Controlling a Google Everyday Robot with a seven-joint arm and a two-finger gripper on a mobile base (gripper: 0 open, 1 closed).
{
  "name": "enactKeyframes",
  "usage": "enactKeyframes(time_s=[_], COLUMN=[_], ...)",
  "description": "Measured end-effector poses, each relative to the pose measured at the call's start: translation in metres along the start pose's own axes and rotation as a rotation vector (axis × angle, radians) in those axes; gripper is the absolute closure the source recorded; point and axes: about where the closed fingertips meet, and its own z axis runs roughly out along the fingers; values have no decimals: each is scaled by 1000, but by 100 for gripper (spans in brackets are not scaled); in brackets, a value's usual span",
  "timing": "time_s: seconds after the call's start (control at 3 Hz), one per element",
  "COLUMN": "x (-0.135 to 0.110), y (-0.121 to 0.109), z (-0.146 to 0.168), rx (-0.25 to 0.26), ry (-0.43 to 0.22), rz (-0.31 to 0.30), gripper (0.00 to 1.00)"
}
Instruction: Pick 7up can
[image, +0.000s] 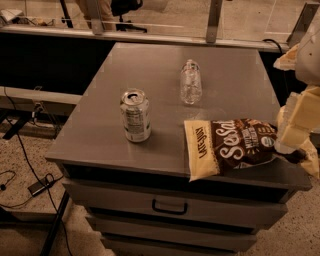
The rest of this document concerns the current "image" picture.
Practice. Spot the brown yellow chip bag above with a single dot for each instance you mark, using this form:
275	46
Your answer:
216	146

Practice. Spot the silver 7up soda can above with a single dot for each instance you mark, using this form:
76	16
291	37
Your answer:
134	108

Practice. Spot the black office chair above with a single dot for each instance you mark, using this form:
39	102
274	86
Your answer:
121	7

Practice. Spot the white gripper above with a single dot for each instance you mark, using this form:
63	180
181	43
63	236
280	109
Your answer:
310	60

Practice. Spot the black table leg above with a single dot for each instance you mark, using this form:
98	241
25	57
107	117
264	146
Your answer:
57	221

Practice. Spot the metal glass railing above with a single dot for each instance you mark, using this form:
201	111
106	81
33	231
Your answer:
258	24

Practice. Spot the grey drawer cabinet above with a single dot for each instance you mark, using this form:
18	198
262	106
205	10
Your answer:
116	179

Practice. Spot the black drawer handle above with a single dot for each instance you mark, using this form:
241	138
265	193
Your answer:
170	209

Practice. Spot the clear plastic water bottle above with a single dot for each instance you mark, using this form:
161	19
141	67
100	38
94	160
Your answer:
190	83

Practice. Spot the black power adapter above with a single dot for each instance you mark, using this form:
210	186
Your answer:
38	187

